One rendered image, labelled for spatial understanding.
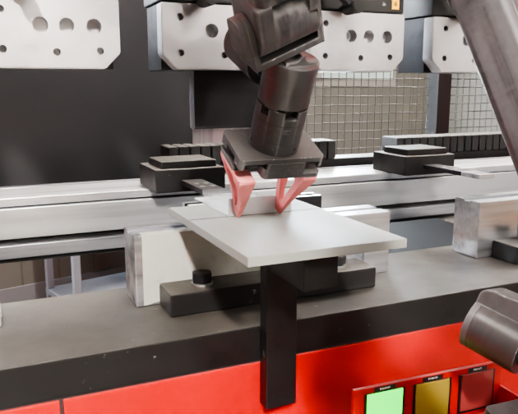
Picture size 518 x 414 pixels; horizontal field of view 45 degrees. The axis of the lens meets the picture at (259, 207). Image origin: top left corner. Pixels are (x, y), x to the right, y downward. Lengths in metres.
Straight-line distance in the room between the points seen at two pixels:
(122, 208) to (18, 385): 0.44
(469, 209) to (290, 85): 0.53
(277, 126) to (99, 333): 0.31
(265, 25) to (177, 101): 0.77
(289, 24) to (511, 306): 0.34
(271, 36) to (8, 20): 0.30
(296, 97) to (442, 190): 0.75
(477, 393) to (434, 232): 0.64
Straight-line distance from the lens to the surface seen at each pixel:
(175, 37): 0.78
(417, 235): 1.43
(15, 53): 0.75
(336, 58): 0.87
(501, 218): 1.12
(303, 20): 0.62
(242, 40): 0.61
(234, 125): 0.85
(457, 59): 1.00
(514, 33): 0.68
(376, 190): 1.26
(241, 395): 0.79
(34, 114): 1.30
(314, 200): 0.91
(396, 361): 0.89
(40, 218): 1.05
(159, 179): 1.02
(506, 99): 0.66
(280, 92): 0.65
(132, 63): 1.33
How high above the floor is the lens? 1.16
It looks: 11 degrees down
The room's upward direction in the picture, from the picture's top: straight up
